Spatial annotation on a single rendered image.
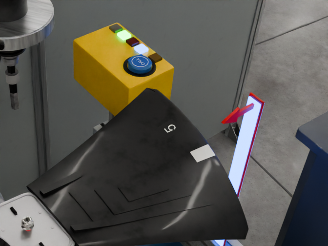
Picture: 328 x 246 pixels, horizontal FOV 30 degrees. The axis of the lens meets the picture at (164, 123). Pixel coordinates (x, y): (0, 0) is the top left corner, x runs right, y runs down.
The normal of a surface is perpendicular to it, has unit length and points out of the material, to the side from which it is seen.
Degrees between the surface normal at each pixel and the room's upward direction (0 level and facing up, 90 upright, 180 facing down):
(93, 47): 0
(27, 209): 7
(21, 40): 90
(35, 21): 0
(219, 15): 90
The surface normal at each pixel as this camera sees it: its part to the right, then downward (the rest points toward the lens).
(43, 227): 0.18, -0.76
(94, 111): 0.65, 0.57
